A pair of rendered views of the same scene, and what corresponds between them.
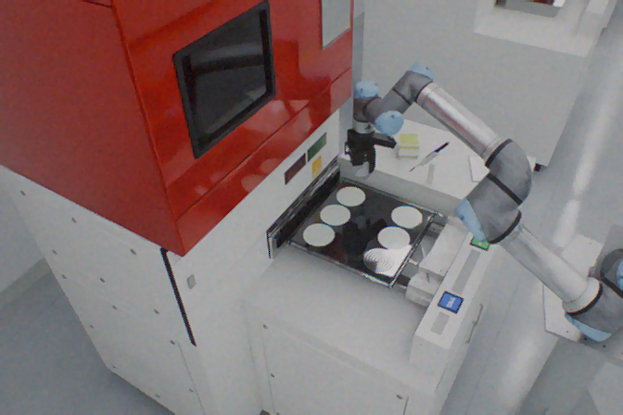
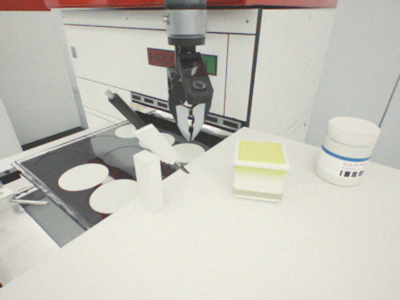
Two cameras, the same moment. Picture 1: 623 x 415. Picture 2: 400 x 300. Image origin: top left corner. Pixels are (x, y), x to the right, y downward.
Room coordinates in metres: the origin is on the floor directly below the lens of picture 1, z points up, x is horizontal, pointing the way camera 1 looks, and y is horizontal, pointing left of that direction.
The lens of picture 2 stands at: (1.43, -0.67, 1.21)
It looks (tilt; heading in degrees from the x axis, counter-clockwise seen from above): 29 degrees down; 95
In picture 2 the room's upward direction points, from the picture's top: straight up
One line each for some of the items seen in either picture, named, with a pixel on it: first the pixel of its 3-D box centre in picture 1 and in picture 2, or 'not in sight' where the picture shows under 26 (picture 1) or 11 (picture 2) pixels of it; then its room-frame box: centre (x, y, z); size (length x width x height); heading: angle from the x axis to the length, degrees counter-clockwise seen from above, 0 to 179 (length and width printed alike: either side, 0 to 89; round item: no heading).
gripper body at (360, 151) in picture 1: (361, 144); (186, 69); (1.35, -0.16, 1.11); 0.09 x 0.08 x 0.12; 110
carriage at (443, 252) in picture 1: (440, 259); (9, 236); (1.07, -0.40, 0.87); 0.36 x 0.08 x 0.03; 147
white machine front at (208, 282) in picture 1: (271, 210); (138, 79); (1.15, 0.13, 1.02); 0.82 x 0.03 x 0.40; 147
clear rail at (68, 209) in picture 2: (414, 246); (49, 194); (1.10, -0.31, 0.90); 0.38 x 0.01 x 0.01; 147
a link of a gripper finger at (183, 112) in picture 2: (362, 172); (181, 119); (1.34, -0.17, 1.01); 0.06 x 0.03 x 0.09; 110
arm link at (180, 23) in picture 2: (364, 122); (184, 24); (1.35, -0.17, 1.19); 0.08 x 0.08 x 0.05
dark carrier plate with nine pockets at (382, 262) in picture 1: (363, 226); (125, 156); (1.19, -0.16, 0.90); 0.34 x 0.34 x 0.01; 57
